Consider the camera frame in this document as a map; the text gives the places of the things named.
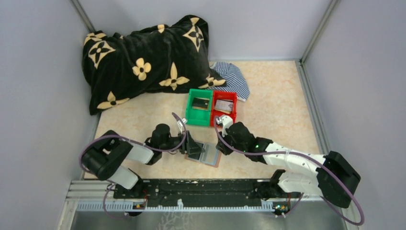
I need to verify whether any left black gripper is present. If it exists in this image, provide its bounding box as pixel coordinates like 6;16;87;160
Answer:
160;130;205;155

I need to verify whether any pink leather card holder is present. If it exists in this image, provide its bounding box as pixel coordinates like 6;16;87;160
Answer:
184;141;221;168

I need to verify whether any black VIP card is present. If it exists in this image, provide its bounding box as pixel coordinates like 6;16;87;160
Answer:
192;98;210;110

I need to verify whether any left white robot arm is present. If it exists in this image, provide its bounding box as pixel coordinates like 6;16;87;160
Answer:
79;119;204;198

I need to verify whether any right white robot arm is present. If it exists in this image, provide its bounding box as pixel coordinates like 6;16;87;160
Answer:
213;115;361;208

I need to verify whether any silver VIP card stack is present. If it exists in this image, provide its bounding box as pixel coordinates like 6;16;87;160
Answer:
214;100;234;114

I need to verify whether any green plastic bin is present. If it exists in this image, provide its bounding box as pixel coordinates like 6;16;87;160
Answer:
185;89;214;127

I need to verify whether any red plastic bin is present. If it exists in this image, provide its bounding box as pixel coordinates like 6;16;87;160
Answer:
210;91;238;128

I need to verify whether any blue striped cloth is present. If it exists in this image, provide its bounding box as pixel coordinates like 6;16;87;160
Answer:
211;62;250;102

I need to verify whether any black floral blanket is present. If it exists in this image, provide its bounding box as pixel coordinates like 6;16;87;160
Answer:
82;15;227;115

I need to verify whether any white toothed cable rail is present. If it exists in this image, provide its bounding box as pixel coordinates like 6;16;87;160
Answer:
76;199;275;212

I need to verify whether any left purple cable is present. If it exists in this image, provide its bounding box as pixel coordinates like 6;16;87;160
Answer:
79;112;188;174

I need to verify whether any purple cable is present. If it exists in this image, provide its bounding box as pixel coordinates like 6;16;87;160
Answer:
213;115;365;227
79;112;188;174

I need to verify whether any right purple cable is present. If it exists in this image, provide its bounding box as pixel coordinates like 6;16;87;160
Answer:
213;115;365;227

